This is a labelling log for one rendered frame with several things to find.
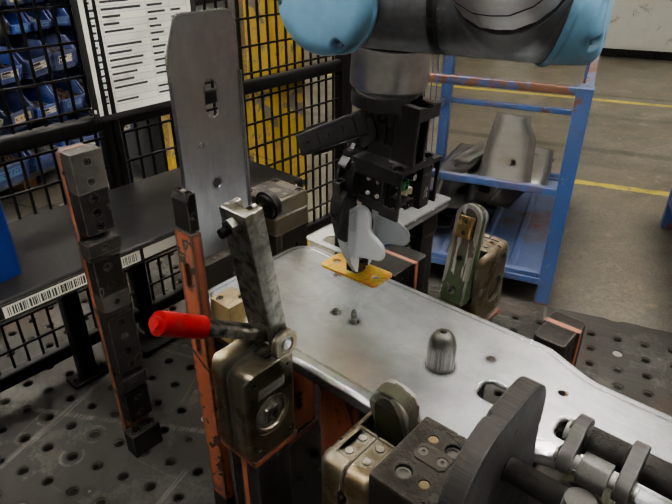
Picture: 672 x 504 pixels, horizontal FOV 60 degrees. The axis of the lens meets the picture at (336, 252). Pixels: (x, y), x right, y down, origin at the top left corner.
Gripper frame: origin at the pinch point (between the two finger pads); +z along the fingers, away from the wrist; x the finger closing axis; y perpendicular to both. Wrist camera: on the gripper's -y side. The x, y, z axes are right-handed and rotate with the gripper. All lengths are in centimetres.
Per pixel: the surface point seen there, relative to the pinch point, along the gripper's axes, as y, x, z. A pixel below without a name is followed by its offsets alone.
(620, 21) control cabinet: -194, 741, 82
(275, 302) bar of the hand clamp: 1.6, -14.6, -1.7
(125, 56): -56, 6, -11
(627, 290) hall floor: -2, 205, 110
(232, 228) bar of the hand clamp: -0.2, -18.1, -10.7
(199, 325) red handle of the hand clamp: 0.7, -23.0, -3.1
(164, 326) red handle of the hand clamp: 0.5, -26.2, -4.8
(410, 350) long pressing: 9.1, -0.2, 8.9
